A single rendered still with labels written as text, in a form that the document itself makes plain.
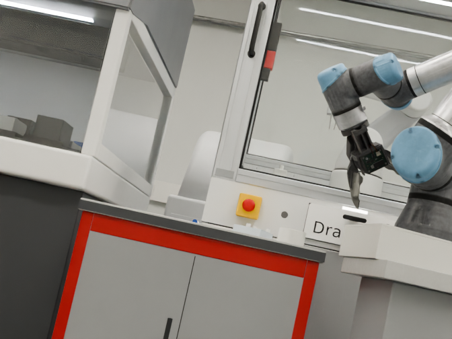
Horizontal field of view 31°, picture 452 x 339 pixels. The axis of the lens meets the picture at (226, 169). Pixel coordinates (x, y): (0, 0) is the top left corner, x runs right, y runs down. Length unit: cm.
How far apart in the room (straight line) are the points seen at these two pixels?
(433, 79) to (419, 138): 27
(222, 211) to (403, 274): 93
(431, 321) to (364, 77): 58
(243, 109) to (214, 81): 347
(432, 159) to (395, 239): 20
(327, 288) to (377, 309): 70
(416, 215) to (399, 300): 21
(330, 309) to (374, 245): 75
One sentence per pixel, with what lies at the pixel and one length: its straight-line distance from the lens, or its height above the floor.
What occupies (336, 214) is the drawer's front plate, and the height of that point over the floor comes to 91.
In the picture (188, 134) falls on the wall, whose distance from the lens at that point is 606.
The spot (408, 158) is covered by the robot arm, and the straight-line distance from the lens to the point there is 184.
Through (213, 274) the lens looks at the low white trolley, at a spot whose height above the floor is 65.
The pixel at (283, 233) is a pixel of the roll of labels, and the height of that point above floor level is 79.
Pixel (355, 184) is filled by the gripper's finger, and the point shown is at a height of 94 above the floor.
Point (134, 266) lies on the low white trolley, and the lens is 203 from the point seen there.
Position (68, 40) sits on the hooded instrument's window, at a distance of 253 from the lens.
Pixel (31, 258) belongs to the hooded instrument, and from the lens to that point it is 251.
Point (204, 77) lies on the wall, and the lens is 614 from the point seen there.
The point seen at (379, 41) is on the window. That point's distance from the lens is 275.
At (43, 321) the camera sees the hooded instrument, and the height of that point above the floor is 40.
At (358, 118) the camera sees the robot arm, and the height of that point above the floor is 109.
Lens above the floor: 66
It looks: 7 degrees up
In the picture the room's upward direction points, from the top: 13 degrees clockwise
